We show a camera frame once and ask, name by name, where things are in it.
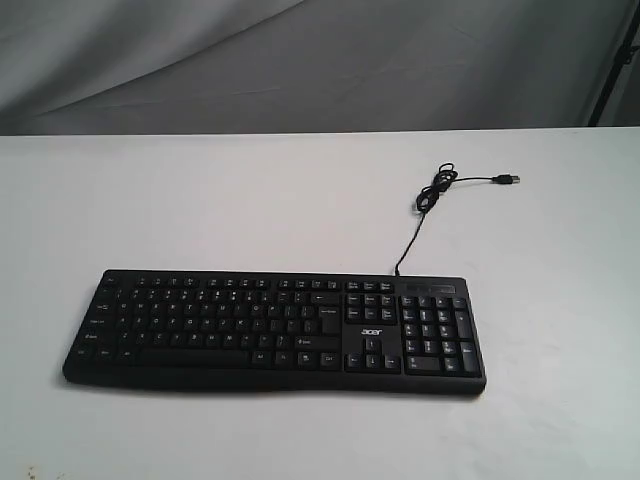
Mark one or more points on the black Acer keyboard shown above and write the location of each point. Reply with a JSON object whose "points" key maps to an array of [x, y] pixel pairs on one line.
{"points": [[222, 331]]}

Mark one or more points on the grey backdrop cloth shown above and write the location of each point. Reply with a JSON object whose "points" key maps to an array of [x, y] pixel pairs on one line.
{"points": [[231, 67]]}

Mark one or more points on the black tripod stand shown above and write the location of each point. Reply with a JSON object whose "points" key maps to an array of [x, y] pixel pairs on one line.
{"points": [[624, 55]]}

